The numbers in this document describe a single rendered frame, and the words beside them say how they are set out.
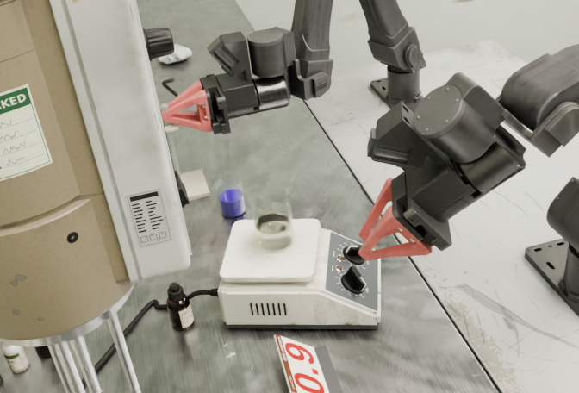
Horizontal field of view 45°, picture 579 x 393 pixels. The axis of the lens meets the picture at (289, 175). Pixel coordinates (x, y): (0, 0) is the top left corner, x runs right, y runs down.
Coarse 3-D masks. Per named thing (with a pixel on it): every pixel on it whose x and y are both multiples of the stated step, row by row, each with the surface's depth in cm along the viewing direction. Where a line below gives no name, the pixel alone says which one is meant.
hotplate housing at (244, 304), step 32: (320, 256) 91; (224, 288) 88; (256, 288) 87; (288, 288) 86; (320, 288) 86; (224, 320) 90; (256, 320) 89; (288, 320) 89; (320, 320) 88; (352, 320) 87
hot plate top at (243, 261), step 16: (240, 224) 96; (304, 224) 94; (320, 224) 94; (240, 240) 92; (304, 240) 91; (224, 256) 90; (240, 256) 90; (256, 256) 89; (272, 256) 89; (288, 256) 89; (304, 256) 88; (224, 272) 87; (240, 272) 87; (256, 272) 87; (272, 272) 86; (288, 272) 86; (304, 272) 86
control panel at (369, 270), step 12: (336, 240) 95; (348, 240) 96; (336, 252) 93; (336, 264) 91; (348, 264) 92; (372, 264) 94; (336, 276) 89; (372, 276) 92; (336, 288) 87; (372, 288) 90; (360, 300) 87; (372, 300) 88
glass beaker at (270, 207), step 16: (256, 192) 89; (272, 192) 90; (288, 192) 88; (256, 208) 90; (272, 208) 91; (288, 208) 87; (256, 224) 88; (272, 224) 87; (288, 224) 88; (256, 240) 90; (272, 240) 88; (288, 240) 89
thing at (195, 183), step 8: (168, 128) 113; (176, 128) 113; (184, 176) 123; (192, 176) 123; (200, 176) 122; (184, 184) 120; (192, 184) 120; (200, 184) 120; (192, 192) 118; (200, 192) 118; (208, 192) 118
